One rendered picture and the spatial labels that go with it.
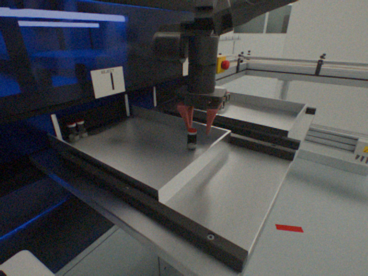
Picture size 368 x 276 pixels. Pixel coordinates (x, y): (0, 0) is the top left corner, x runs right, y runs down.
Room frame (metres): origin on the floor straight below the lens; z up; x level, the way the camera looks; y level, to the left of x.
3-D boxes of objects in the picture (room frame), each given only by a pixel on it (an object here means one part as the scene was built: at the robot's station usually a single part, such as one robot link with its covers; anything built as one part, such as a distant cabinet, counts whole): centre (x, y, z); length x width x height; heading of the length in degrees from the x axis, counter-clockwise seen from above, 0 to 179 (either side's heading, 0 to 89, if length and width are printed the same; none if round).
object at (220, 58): (1.00, -0.15, 0.99); 0.08 x 0.07 x 0.07; 54
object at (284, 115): (0.66, -0.19, 0.90); 0.34 x 0.26 x 0.04; 54
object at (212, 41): (0.45, -0.03, 1.09); 0.07 x 0.06 x 0.07; 68
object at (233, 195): (0.55, -0.06, 0.87); 0.70 x 0.48 x 0.02; 144
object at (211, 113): (0.44, -0.05, 0.96); 0.07 x 0.07 x 0.09; 71
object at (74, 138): (0.48, 0.27, 0.90); 0.02 x 0.02 x 0.05; 54
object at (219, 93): (0.45, -0.04, 1.03); 0.10 x 0.07 x 0.07; 71
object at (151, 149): (0.45, 0.10, 0.90); 0.34 x 0.26 x 0.04; 54
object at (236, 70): (1.32, -0.20, 0.92); 0.69 x 0.16 x 0.16; 144
